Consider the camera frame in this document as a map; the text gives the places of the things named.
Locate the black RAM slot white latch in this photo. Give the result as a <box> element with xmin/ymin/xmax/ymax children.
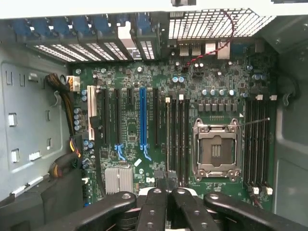
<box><xmin>251</xmin><ymin>94</ymin><xmax>263</xmax><ymax>195</ymax></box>
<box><xmin>263</xmin><ymin>95</ymin><xmax>278</xmax><ymax>195</ymax></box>
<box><xmin>165</xmin><ymin>96</ymin><xmax>171</xmax><ymax>172</ymax></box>
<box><xmin>178</xmin><ymin>94</ymin><xmax>184</xmax><ymax>186</ymax></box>

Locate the silver finned heatsink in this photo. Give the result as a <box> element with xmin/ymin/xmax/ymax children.
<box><xmin>104</xmin><ymin>167</ymin><xmax>134</xmax><ymax>194</ymax></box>

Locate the silver CPU socket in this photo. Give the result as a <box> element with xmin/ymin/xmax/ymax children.
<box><xmin>192</xmin><ymin>117</ymin><xmax>243</xmax><ymax>183</ymax></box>

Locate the long black expansion slot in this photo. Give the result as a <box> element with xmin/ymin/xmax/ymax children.
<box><xmin>153</xmin><ymin>87</ymin><xmax>160</xmax><ymax>148</ymax></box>
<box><xmin>102</xmin><ymin>88</ymin><xmax>109</xmax><ymax>146</ymax></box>
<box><xmin>114</xmin><ymin>88</ymin><xmax>121</xmax><ymax>146</ymax></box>

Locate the blue expansion slot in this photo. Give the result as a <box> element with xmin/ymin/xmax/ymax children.
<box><xmin>139</xmin><ymin>87</ymin><xmax>148</xmax><ymax>148</ymax></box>

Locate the green motherboard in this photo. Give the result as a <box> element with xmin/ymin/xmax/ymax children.
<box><xmin>68</xmin><ymin>60</ymin><xmax>278</xmax><ymax>214</ymax></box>

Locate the thin metal locking lever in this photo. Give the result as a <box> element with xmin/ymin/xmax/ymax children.
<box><xmin>230</xmin><ymin>117</ymin><xmax>271</xmax><ymax>128</ymax></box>

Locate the black plastic shroud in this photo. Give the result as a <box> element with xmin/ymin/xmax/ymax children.
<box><xmin>0</xmin><ymin>168</ymin><xmax>84</xmax><ymax>231</ymax></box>

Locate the white expansion slot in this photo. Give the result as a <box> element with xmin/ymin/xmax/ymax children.
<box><xmin>87</xmin><ymin>85</ymin><xmax>98</xmax><ymax>141</ymax></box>

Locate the white power connector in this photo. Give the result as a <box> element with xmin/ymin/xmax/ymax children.
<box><xmin>65</xmin><ymin>75</ymin><xmax>81</xmax><ymax>93</ymax></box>

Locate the grey metal PC case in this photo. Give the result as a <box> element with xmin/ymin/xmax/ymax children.
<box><xmin>0</xmin><ymin>7</ymin><xmax>308</xmax><ymax>231</ymax></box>

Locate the silver rear port block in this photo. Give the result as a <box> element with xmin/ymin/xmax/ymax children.
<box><xmin>179</xmin><ymin>42</ymin><xmax>231</xmax><ymax>60</ymax></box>

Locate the black yellow power cable bundle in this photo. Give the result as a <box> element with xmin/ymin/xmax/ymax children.
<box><xmin>45</xmin><ymin>73</ymin><xmax>84</xmax><ymax>179</ymax></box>

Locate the red black twisted wire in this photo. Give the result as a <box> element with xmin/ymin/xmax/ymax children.
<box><xmin>186</xmin><ymin>9</ymin><xmax>236</xmax><ymax>67</ymax></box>

